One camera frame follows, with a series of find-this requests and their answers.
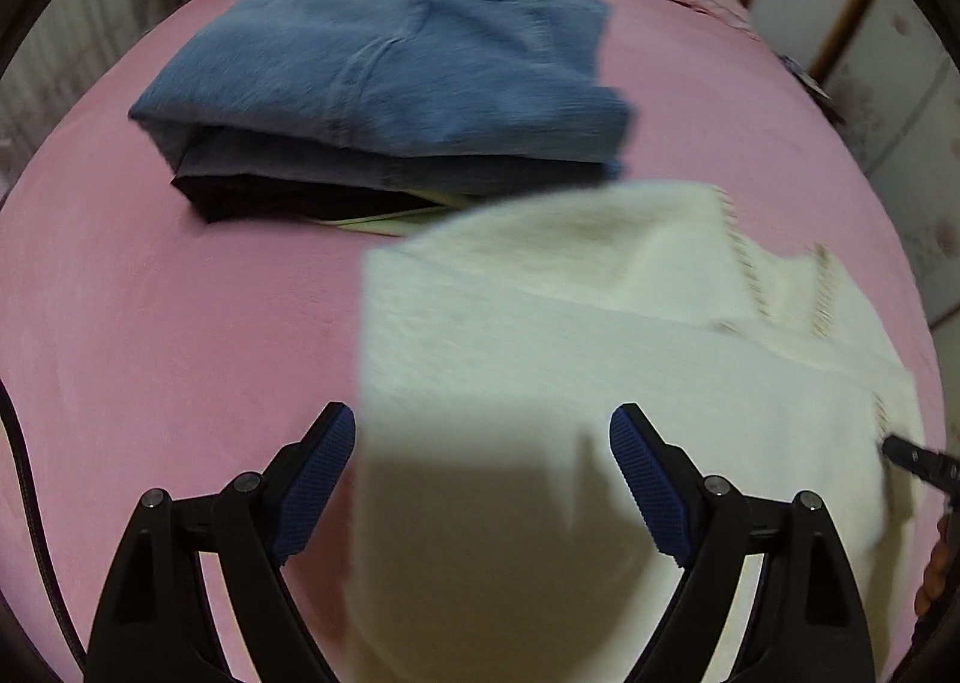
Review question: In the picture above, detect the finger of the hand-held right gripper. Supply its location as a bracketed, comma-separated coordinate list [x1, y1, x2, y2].
[881, 432, 960, 483]

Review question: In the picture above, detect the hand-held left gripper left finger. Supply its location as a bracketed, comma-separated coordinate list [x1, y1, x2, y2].
[84, 401, 357, 683]

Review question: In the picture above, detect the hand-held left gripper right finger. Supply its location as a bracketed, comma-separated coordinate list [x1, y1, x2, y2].
[609, 401, 877, 683]

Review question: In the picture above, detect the white fleece garment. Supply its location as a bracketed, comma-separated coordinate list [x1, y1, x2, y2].
[352, 179, 931, 683]

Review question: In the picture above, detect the stack of folded dark clothes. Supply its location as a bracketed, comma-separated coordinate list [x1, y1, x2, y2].
[127, 0, 632, 198]

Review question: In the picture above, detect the person's right hand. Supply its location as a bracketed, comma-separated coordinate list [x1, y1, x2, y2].
[913, 514, 947, 616]

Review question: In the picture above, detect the pink bed sheet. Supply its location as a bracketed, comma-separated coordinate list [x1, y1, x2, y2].
[0, 0, 947, 683]

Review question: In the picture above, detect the folded light green garment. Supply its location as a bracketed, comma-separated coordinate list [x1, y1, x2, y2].
[319, 192, 481, 238]

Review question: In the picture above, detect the folded black garment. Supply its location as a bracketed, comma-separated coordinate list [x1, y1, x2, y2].
[171, 166, 443, 225]

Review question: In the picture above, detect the floral wardrobe sliding door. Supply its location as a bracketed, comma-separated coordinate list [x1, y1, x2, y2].
[750, 0, 960, 324]

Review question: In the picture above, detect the white floral curtain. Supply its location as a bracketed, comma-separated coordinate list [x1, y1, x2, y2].
[0, 0, 151, 204]

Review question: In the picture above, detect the black cable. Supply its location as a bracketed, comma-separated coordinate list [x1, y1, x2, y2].
[0, 379, 87, 683]

